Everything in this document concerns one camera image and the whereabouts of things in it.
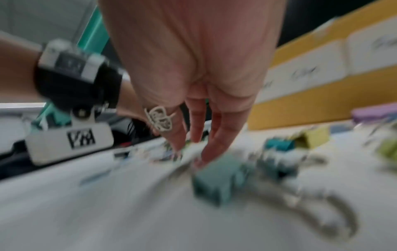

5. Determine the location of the purple binder clip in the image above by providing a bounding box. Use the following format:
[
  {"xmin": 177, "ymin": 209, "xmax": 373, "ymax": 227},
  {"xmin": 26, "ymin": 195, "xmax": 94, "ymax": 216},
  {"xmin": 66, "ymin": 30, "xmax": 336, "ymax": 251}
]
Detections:
[{"xmin": 351, "ymin": 102, "xmax": 397, "ymax": 124}]

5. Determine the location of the black wristband with markers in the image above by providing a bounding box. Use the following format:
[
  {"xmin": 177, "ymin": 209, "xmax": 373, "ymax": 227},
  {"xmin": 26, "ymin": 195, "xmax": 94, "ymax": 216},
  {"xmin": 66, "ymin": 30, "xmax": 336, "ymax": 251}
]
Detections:
[{"xmin": 33, "ymin": 38, "xmax": 126, "ymax": 113}]

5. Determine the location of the yellow binder clip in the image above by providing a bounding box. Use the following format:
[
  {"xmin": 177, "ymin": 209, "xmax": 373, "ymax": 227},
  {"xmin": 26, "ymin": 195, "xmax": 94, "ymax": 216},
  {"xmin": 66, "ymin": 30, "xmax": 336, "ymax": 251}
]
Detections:
[{"xmin": 292, "ymin": 125, "xmax": 332, "ymax": 150}]

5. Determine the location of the silver finger ring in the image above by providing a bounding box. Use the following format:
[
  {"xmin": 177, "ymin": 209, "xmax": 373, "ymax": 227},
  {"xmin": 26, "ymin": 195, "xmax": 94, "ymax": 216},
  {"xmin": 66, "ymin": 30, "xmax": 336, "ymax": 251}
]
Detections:
[{"xmin": 144, "ymin": 105, "xmax": 177, "ymax": 133}]

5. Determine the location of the person's left hand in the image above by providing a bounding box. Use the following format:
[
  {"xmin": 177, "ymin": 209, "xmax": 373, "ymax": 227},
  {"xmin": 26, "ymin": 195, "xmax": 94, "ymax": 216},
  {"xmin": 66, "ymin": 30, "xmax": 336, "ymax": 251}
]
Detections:
[{"xmin": 117, "ymin": 72, "xmax": 153, "ymax": 129}]

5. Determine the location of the person's left forearm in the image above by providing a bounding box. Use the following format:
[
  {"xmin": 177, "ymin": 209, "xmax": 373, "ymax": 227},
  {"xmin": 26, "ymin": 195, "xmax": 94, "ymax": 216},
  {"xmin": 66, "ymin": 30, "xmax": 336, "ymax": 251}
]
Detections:
[{"xmin": 0, "ymin": 30, "xmax": 43, "ymax": 100}]

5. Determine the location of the yellow divided plastic bin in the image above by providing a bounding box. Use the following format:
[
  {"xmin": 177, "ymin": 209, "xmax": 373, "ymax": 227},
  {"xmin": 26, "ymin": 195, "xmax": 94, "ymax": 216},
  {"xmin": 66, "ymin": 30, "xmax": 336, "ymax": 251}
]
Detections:
[{"xmin": 246, "ymin": 0, "xmax": 397, "ymax": 131}]

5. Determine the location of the small light teal binder clip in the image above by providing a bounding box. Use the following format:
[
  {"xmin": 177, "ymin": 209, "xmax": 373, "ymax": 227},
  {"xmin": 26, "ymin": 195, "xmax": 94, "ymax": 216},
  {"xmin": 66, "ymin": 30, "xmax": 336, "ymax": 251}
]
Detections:
[{"xmin": 263, "ymin": 136, "xmax": 297, "ymax": 153}]

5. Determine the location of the lime green binder clip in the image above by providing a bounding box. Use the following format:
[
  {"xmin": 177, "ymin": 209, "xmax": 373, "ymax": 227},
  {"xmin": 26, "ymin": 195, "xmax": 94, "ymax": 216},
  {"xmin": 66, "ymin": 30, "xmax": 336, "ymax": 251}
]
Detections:
[{"xmin": 375, "ymin": 138, "xmax": 397, "ymax": 163}]

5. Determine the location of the person's right hand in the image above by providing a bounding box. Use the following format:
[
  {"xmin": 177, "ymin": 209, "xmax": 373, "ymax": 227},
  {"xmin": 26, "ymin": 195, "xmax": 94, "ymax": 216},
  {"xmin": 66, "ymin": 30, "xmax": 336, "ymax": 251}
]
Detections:
[{"xmin": 97, "ymin": 0, "xmax": 288, "ymax": 170}]

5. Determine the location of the large mint green binder clip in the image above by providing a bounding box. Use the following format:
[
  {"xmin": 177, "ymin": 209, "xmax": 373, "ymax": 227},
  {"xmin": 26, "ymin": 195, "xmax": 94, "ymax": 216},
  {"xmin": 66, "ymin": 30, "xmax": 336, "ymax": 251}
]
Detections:
[{"xmin": 191, "ymin": 155, "xmax": 359, "ymax": 242}]

